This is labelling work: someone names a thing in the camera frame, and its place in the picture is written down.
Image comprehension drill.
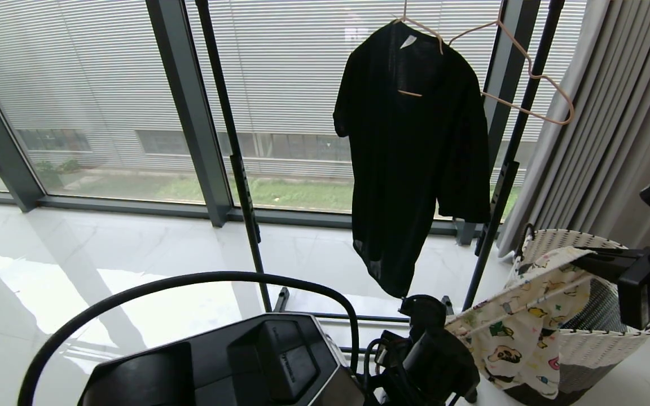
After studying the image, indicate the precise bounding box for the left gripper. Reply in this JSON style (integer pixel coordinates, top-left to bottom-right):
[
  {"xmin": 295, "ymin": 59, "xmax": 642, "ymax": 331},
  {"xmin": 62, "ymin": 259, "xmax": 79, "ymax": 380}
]
[{"xmin": 409, "ymin": 330, "xmax": 481, "ymax": 404}]

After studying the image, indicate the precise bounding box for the cream printed garment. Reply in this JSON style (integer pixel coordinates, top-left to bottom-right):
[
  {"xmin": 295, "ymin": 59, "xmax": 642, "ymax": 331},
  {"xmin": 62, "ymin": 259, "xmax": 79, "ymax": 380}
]
[{"xmin": 445, "ymin": 246, "xmax": 598, "ymax": 400}]

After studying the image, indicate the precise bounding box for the black garment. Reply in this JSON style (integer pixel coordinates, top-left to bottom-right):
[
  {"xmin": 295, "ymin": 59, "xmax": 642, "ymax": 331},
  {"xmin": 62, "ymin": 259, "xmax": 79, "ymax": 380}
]
[{"xmin": 333, "ymin": 20, "xmax": 493, "ymax": 299}]

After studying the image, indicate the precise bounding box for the pink clothes hanger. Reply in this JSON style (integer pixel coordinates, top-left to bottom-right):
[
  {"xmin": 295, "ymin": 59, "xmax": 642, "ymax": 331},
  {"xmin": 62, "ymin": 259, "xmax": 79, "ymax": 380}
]
[
  {"xmin": 448, "ymin": 0, "xmax": 576, "ymax": 126},
  {"xmin": 396, "ymin": 0, "xmax": 445, "ymax": 98}
]

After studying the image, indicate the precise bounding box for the white laundry basket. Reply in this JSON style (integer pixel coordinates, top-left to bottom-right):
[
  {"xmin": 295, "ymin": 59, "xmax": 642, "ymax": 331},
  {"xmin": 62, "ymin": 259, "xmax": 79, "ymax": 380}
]
[{"xmin": 486, "ymin": 226, "xmax": 650, "ymax": 406}]

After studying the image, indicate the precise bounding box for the black clothes rack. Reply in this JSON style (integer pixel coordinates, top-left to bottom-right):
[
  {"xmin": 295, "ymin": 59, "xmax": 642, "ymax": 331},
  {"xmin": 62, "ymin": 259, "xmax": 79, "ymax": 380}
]
[{"xmin": 194, "ymin": 0, "xmax": 567, "ymax": 374}]

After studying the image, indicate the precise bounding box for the beige curtain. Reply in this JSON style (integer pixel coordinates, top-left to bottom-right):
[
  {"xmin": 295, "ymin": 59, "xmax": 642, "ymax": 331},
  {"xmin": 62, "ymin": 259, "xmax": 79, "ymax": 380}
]
[{"xmin": 497, "ymin": 0, "xmax": 650, "ymax": 261}]

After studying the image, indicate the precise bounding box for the window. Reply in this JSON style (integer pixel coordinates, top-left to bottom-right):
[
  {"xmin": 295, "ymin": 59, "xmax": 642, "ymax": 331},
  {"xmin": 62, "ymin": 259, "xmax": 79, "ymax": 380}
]
[{"xmin": 0, "ymin": 0, "xmax": 586, "ymax": 246}]

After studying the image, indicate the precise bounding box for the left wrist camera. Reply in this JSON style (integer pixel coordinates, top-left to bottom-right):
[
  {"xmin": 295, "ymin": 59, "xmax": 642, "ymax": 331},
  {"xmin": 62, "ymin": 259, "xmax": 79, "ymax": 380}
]
[{"xmin": 398, "ymin": 294, "xmax": 449, "ymax": 339}]

